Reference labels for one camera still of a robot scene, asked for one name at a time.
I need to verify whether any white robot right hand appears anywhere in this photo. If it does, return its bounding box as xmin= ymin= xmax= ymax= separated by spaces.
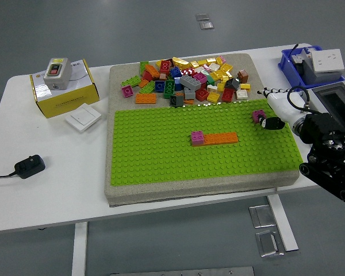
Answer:
xmin=256 ymin=87 xmax=305 ymax=132

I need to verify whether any dark grey slope brick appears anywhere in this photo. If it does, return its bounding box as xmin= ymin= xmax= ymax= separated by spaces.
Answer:
xmin=224 ymin=77 xmax=240 ymax=90

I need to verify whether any long orange brick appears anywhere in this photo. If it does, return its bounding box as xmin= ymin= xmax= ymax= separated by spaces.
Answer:
xmin=191 ymin=132 xmax=239 ymax=148

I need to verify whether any red square ringed brick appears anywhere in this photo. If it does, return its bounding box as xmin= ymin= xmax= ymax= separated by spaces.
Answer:
xmin=195 ymin=87 xmax=210 ymax=102

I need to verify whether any long grey brick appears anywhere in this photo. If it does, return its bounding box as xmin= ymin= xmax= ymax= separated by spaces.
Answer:
xmin=179 ymin=74 xmax=202 ymax=89

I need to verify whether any dark grey ringed brick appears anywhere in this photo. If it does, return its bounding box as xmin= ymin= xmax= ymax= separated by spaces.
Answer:
xmin=169 ymin=95 xmax=185 ymax=108

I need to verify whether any golden yellow wedge brick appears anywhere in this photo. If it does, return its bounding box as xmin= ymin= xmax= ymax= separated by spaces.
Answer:
xmin=172 ymin=56 xmax=190 ymax=67

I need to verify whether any dark green ringed brick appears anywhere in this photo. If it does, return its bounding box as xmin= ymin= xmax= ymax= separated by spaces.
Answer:
xmin=163 ymin=79 xmax=176 ymax=99

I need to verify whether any large red brick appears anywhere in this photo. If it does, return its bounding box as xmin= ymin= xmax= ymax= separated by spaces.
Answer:
xmin=159 ymin=59 xmax=175 ymax=76

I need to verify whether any lime green long brick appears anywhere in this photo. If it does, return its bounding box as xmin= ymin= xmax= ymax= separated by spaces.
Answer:
xmin=139 ymin=80 xmax=156 ymax=94
xmin=120 ymin=75 xmax=141 ymax=87

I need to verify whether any flat orange eight-stud brick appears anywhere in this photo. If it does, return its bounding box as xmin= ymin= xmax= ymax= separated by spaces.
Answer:
xmin=135 ymin=93 xmax=158 ymax=105

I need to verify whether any blue plastic bin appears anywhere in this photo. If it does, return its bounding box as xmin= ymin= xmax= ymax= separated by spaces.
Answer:
xmin=277 ymin=44 xmax=345 ymax=92

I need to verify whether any grey device block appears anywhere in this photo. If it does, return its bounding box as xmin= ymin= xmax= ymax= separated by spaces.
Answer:
xmin=301 ymin=59 xmax=344 ymax=86

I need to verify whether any large metal floor plate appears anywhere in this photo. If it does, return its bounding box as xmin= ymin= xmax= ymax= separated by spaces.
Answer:
xmin=248 ymin=204 xmax=277 ymax=229
xmin=255 ymin=229 xmax=285 ymax=258

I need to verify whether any white table leg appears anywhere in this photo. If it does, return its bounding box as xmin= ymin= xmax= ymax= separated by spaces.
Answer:
xmin=266 ymin=186 xmax=299 ymax=252
xmin=71 ymin=221 xmax=89 ymax=276

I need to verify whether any lime green studded baseplate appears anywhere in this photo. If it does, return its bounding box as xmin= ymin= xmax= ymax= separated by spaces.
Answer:
xmin=110 ymin=99 xmax=304 ymax=185

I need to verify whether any grey-brown foam mat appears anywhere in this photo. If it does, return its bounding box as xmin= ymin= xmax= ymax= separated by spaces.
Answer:
xmin=104 ymin=53 xmax=300 ymax=208

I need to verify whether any yellow white cardboard box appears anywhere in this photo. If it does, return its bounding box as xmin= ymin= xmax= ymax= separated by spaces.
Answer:
xmin=29 ymin=59 xmax=101 ymax=119

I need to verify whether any black power adapter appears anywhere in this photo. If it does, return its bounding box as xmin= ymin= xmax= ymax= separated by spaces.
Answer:
xmin=14 ymin=154 xmax=46 ymax=179

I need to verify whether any grey electrical enclosure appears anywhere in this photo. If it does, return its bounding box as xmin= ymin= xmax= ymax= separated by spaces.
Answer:
xmin=304 ymin=82 xmax=345 ymax=139

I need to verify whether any white wall socket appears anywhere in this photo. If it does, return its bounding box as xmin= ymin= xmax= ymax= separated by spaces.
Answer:
xmin=309 ymin=48 xmax=345 ymax=72

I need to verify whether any white wall switch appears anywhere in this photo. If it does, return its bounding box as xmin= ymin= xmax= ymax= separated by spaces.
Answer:
xmin=64 ymin=102 xmax=102 ymax=133

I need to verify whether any grey push-button switch box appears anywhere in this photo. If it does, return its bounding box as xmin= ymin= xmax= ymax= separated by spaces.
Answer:
xmin=43 ymin=57 xmax=73 ymax=91

